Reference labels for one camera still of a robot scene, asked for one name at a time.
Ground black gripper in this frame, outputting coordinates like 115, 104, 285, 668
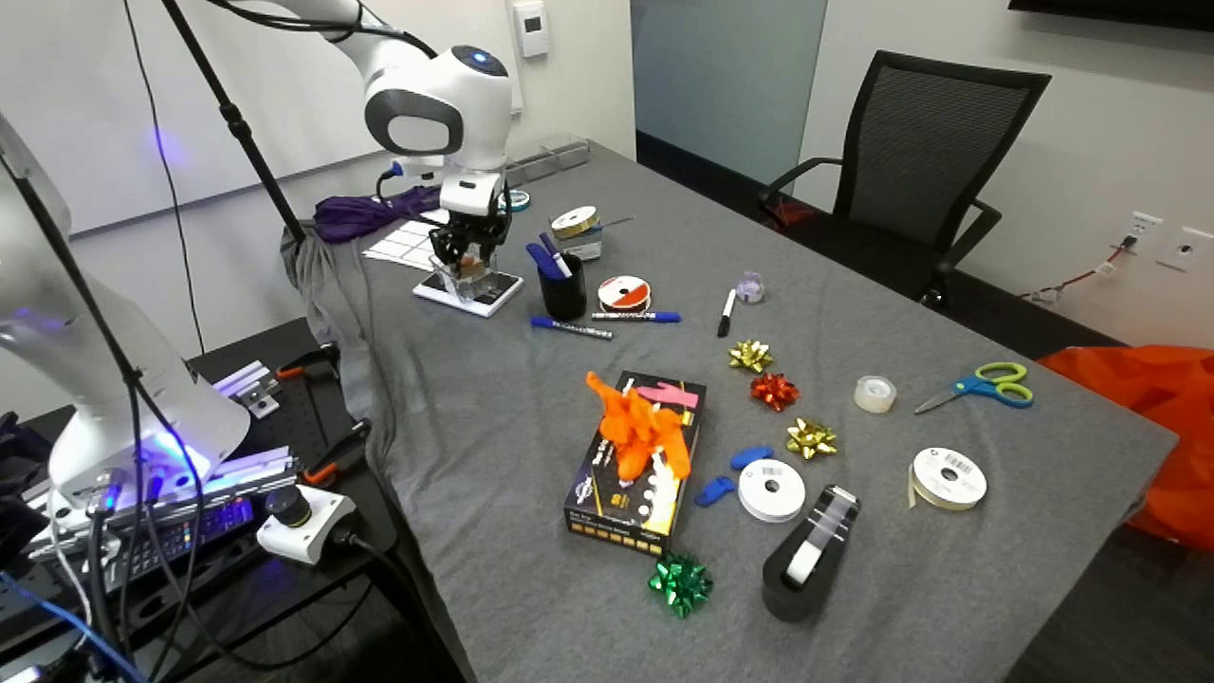
427, 210, 515, 290

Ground blue pen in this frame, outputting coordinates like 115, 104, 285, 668
523, 239, 564, 285
540, 229, 580, 274
528, 311, 618, 347
588, 307, 681, 326

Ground black pen cup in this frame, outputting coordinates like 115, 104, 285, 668
533, 250, 590, 326

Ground silver ribbon spool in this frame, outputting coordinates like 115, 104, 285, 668
546, 200, 633, 242

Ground purple cloth bundle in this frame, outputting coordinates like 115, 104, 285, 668
306, 181, 443, 247

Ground clear compartment tray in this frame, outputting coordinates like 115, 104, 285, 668
497, 137, 600, 186

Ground orange white ribbon spool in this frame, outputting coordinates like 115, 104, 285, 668
590, 274, 657, 315

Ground orange black clamp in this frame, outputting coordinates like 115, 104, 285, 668
297, 424, 374, 490
269, 348, 346, 392

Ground orange ribbon bow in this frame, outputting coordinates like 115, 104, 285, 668
580, 367, 696, 486

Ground pink eraser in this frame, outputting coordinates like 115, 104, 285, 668
636, 378, 700, 414

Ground black marker pen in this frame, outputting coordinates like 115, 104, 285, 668
712, 285, 743, 342

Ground black tray with tools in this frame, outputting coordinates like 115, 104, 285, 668
562, 367, 709, 563

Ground gold gift bow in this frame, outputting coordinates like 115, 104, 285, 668
723, 333, 779, 378
781, 414, 840, 467

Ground red gift bow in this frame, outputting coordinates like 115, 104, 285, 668
748, 367, 801, 414

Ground blue plastic clip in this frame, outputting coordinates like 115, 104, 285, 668
723, 440, 779, 474
691, 469, 738, 512

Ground green gift bow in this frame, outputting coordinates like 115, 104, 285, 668
646, 551, 717, 624

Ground white small ball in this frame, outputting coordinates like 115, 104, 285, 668
849, 371, 901, 419

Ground black equipment cart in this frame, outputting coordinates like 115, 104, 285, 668
0, 315, 422, 683

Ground black tape dispenser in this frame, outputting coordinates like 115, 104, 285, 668
758, 481, 865, 626

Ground black mesh office chair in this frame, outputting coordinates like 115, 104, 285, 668
758, 46, 1054, 315

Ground white gold ribbon spool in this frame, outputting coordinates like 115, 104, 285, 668
901, 443, 994, 515

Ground blue green scissors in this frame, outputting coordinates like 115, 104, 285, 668
911, 358, 1038, 421

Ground grey table cloth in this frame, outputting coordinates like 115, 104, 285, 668
278, 132, 1183, 683

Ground orange plastic bag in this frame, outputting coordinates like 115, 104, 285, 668
1035, 336, 1214, 563

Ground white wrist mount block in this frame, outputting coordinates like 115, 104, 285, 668
436, 172, 509, 219

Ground white wall thermostat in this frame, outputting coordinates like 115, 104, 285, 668
509, 0, 555, 63

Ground silver metal bracket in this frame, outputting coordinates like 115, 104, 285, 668
184, 358, 285, 421

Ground black camera tripod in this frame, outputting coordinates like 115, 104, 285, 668
156, 0, 316, 258

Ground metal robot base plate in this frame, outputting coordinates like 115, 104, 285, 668
21, 440, 298, 563

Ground blue cable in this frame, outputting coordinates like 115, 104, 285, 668
0, 565, 142, 683

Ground black wall cable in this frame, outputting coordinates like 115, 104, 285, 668
1020, 230, 1140, 307

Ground white wall outlet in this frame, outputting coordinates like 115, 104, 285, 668
1121, 206, 1173, 258
1169, 224, 1214, 278

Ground black wall television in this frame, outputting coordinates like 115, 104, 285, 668
1005, 0, 1214, 37

